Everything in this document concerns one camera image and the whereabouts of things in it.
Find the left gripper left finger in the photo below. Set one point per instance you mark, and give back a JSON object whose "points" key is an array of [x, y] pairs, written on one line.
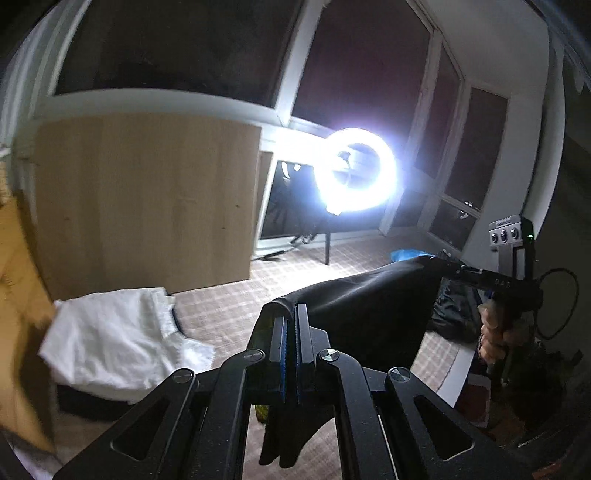
{"points": [[194, 426]]}

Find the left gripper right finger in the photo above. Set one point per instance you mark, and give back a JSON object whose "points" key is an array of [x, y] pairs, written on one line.
{"points": [[390, 425]]}

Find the black shorts yellow stripes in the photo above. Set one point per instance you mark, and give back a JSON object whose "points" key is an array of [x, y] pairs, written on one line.
{"points": [[378, 317]]}

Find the right hand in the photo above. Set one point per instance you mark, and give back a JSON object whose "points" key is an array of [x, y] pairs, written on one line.
{"points": [[495, 339]]}

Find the black jacket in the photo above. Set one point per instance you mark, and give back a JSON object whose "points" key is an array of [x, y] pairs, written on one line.
{"points": [[455, 314]]}

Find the blue cloth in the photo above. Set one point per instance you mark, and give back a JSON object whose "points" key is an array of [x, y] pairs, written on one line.
{"points": [[408, 254]]}

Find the white folded garment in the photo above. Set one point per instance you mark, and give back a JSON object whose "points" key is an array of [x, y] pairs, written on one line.
{"points": [[119, 345]]}

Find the cardboard box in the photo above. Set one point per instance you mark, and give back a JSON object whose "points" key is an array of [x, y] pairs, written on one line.
{"points": [[26, 314]]}

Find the wooden board panel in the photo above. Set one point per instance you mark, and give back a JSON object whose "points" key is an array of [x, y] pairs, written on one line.
{"points": [[144, 200]]}

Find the white ring light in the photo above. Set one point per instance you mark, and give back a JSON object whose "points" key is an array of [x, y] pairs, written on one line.
{"points": [[355, 170]]}

